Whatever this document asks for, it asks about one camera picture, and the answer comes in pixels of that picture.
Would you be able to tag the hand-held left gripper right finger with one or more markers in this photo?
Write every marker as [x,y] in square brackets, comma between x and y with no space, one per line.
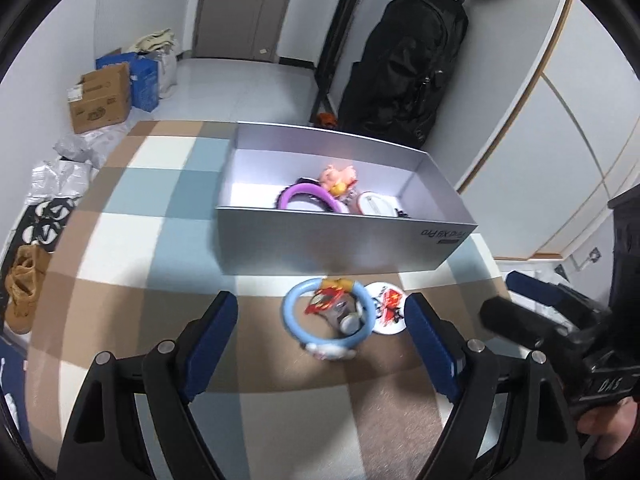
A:
[430,340]

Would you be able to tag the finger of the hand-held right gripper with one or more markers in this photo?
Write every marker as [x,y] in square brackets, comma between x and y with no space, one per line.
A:
[530,285]
[520,322]

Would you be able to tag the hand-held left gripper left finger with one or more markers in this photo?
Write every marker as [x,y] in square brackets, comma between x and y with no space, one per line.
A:
[212,340]

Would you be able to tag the silver cardboard box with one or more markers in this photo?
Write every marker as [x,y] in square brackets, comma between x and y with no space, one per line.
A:
[325,240]

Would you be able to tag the round pink-rimmed badge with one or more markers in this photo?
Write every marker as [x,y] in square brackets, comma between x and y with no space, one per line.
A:
[375,205]

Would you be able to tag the pink toy figure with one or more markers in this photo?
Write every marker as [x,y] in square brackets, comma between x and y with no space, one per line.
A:
[335,176]

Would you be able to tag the person's right hand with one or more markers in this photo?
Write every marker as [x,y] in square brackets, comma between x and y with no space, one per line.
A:
[605,422]

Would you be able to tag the round white badge red print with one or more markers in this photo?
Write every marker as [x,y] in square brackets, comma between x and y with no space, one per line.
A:
[382,325]

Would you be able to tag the white plush charm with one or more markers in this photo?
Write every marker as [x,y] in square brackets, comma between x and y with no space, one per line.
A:
[330,352]

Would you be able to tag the checkered tablecloth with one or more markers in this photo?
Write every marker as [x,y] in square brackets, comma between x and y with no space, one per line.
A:
[150,240]

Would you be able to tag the white wardrobe wooden trim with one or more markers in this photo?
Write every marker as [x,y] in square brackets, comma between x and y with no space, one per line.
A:
[550,160]

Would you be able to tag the brown boot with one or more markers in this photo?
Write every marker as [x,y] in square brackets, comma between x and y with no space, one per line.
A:
[20,310]
[30,260]

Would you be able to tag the black and white sneaker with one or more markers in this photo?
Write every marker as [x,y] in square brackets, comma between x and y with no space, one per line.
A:
[60,208]
[44,232]

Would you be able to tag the black shoe mat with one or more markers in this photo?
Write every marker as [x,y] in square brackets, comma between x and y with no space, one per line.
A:
[14,240]

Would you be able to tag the silver parcel bag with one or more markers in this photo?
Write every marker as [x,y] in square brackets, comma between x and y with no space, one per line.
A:
[55,180]

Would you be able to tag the grey parcel bag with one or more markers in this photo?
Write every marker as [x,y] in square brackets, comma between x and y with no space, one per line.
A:
[85,145]

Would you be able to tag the small orange object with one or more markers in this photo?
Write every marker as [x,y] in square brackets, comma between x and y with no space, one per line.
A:
[327,120]

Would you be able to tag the black backpack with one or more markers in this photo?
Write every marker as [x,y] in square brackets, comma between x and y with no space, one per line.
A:
[400,70]

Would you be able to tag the brown cardboard box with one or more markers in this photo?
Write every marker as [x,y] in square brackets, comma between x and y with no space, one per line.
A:
[100,105]

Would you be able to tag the blue cardboard box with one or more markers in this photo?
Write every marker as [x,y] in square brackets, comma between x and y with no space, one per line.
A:
[145,85]

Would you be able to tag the black metal rack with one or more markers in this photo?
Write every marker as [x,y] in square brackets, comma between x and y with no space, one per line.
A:
[340,25]

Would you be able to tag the grey door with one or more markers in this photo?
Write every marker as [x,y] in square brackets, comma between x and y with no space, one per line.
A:
[235,10]

